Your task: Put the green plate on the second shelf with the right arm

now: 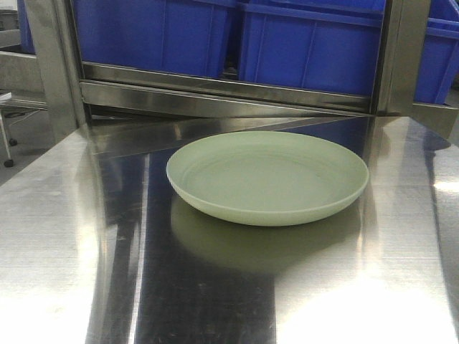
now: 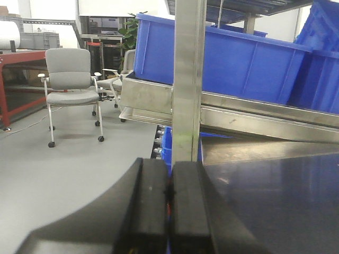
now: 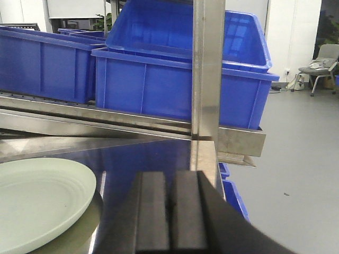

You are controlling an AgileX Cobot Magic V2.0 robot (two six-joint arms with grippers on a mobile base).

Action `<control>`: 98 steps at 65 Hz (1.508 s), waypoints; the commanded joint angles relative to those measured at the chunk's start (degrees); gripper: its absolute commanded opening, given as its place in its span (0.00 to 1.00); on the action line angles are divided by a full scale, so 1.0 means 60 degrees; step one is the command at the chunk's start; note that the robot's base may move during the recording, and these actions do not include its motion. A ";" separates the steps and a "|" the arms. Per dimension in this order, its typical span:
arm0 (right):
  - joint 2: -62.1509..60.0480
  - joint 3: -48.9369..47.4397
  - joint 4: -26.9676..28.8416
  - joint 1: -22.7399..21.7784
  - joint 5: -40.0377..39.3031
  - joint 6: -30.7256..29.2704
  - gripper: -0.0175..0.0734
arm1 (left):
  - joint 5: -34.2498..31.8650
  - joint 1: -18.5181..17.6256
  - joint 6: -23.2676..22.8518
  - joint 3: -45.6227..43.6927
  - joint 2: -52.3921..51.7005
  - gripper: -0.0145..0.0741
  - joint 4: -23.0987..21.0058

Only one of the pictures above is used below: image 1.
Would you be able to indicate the blue plastic bin middle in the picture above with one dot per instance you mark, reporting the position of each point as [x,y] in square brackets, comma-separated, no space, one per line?
[329,46]

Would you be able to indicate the blue bin far left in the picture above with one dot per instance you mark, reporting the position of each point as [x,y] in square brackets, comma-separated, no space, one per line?
[24,28]

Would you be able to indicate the white wheeled cart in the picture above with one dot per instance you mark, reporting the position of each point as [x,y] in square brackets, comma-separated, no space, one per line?
[14,109]

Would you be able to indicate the blue plastic bin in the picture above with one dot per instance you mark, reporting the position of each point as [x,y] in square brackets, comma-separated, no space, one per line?
[329,46]
[439,61]
[185,37]

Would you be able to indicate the green round plate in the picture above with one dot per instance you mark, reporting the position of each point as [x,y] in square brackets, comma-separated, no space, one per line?
[267,178]

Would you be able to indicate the blue plastic bin left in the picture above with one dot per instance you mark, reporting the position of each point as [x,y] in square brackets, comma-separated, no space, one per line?
[185,37]

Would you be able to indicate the stainless steel shelf rack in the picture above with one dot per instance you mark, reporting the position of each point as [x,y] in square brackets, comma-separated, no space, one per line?
[56,79]

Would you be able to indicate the blue plastic bin right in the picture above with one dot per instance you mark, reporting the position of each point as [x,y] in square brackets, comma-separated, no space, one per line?
[439,61]

